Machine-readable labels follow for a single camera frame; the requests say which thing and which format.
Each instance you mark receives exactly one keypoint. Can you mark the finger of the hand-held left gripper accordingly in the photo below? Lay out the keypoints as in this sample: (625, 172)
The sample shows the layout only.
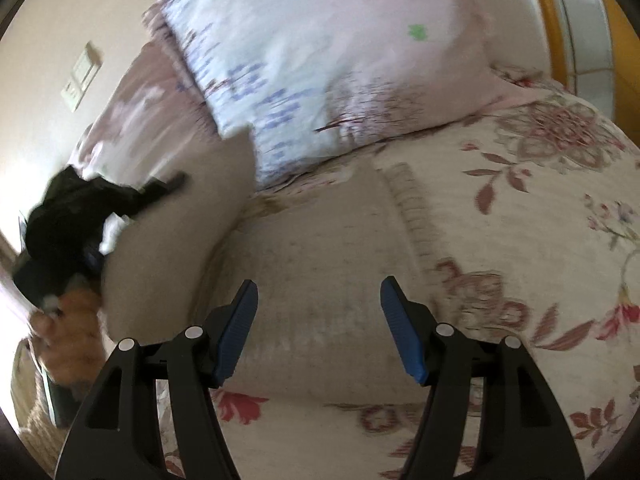
(162, 187)

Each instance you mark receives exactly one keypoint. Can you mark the pink floral pillow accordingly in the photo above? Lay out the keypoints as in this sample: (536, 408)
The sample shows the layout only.
(145, 105)

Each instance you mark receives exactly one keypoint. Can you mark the pale blue floral pillow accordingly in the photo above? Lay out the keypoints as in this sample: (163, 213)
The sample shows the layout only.
(310, 50)

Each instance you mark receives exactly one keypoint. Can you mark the person's left hand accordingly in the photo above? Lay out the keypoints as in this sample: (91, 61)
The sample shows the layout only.
(72, 340)

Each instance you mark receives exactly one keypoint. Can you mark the cream floral bed sheet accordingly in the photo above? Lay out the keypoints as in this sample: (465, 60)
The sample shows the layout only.
(530, 220)

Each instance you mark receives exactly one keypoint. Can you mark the white wall switch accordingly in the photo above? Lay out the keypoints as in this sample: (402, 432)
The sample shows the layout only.
(80, 77)

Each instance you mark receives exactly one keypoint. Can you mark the wooden framed glass door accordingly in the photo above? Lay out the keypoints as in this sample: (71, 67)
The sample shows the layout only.
(580, 20)

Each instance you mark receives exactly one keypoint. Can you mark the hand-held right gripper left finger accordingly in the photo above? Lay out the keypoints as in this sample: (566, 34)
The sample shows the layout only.
(235, 332)

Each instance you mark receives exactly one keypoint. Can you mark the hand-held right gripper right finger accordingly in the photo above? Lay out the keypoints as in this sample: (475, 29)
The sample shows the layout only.
(402, 332)

